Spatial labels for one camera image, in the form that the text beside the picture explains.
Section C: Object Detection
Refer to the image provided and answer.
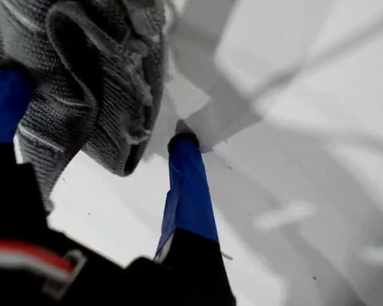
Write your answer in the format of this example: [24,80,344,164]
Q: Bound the grey striped towel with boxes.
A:
[0,0,167,213]

